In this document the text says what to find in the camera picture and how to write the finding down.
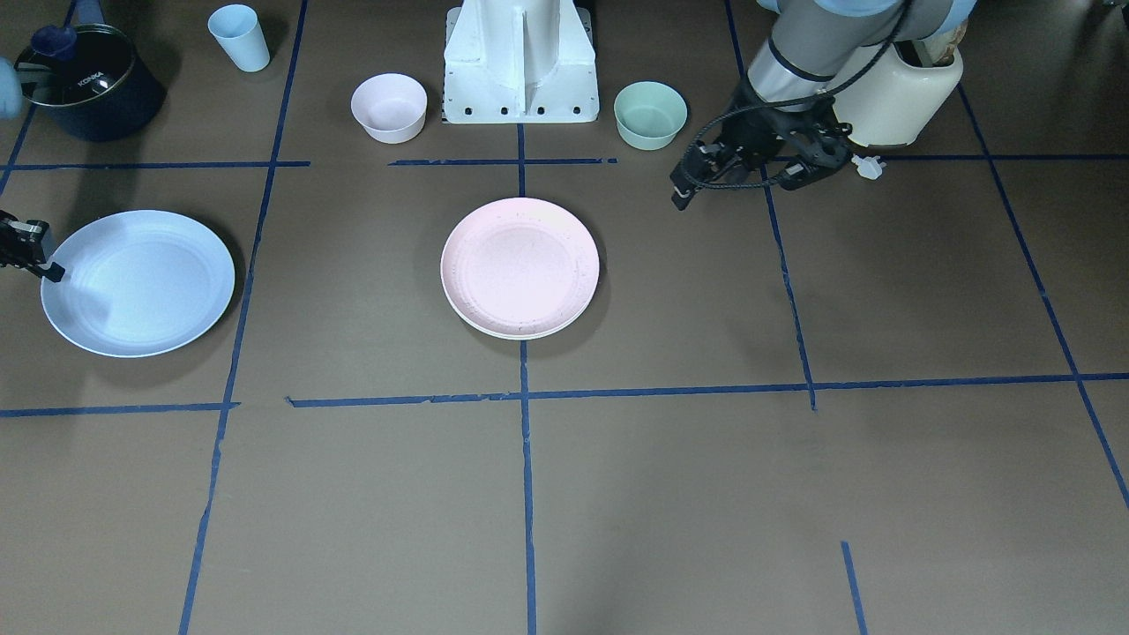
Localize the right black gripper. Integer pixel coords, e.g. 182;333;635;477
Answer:
1;210;67;284

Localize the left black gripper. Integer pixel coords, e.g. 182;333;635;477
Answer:
669;108;799;212

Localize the blue plate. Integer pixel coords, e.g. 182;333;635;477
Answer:
41;210;236;358

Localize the pink plate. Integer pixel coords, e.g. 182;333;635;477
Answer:
440;198;601;323

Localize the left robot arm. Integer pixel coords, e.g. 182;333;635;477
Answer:
669;1;975;210

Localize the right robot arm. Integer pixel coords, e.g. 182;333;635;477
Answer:
1;59;65;284

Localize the green bowl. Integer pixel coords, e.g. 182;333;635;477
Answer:
613;81;689;150

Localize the dark blue pot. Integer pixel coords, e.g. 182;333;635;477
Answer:
14;24;167;142

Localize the cream toaster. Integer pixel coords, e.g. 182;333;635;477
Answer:
834;40;964;148

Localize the white mounting column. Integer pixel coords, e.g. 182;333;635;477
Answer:
441;1;601;124

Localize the cream plate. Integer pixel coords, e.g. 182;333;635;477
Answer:
447;296;592;340

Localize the bread slice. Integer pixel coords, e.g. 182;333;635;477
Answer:
916;20;968;67

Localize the light blue cup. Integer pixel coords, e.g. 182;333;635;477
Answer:
208;5;271;72

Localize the pink bowl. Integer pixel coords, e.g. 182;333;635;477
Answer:
350;73;429;145

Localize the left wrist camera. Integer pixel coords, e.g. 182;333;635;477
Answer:
777;111;852;191

